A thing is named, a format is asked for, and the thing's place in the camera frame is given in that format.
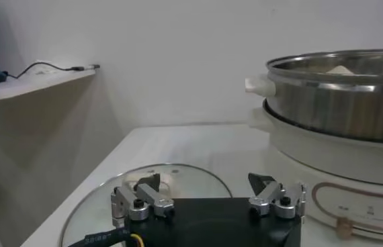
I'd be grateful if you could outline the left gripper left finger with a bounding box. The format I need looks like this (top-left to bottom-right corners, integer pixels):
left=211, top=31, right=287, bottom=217
left=110, top=172, right=175, bottom=230

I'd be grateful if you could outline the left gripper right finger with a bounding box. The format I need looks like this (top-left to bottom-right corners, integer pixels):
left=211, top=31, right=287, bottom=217
left=247, top=172, right=307, bottom=225

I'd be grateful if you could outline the round glass pot lid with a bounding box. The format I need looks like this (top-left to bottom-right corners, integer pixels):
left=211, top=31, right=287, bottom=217
left=59, top=163, right=233, bottom=247

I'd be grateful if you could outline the stainless steel steamer basket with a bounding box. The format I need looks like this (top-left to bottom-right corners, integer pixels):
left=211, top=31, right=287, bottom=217
left=244, top=48, right=383, bottom=146

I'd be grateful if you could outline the white electric cooker base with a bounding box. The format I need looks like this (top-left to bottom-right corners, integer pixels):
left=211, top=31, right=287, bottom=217
left=247, top=100, right=383, bottom=243

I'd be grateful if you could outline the crumpled white tissue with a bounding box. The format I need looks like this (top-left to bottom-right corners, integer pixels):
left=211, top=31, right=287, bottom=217
left=33, top=60, right=58, bottom=75

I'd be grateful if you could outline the white side table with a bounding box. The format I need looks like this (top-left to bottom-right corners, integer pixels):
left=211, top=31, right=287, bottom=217
left=0, top=66, right=101, bottom=103

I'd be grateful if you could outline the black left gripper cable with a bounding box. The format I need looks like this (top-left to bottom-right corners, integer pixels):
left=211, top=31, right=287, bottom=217
left=67, top=228, right=145, bottom=247

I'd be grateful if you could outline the black cable with plug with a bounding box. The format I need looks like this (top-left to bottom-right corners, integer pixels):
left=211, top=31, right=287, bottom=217
left=2, top=61, right=101, bottom=80

